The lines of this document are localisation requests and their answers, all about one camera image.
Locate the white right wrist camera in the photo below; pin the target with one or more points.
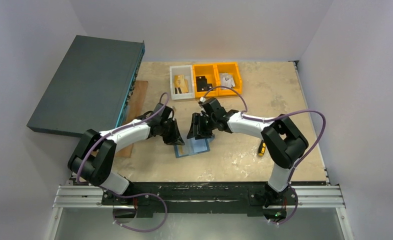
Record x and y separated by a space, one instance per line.
202 100

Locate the yellow bin middle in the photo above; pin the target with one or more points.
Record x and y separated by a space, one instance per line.
210 71

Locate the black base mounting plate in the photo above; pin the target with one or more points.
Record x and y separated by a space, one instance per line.
243 197

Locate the yellow bin right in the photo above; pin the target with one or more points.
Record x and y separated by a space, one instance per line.
232 68

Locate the wooden board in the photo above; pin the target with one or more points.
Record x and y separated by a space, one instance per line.
133 110

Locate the yellow bin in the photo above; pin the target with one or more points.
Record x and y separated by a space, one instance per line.
210 71
232 68

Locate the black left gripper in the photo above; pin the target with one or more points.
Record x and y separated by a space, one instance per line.
169 127

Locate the white plastic bin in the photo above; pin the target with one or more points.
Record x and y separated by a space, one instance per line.
188 72

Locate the black cards in yellow bin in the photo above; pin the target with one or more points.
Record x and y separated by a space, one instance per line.
202 84

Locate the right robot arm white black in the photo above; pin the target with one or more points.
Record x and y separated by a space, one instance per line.
284 142

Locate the aluminium frame rail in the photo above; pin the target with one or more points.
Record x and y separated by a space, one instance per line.
78 213

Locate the yellow handled screwdriver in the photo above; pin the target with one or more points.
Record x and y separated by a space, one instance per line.
261 149

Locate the dark grey network switch box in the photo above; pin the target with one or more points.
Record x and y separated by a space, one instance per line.
90 89

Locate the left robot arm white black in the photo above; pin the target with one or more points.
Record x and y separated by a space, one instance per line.
93 157

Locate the gold cards in white bin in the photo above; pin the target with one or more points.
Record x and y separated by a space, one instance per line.
180 84

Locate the teal card holder wallet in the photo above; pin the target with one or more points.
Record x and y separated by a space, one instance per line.
195 146

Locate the silver cards in yellow bin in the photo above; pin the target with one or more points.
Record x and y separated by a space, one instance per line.
227 80

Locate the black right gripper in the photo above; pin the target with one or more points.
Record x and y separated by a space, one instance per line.
202 122

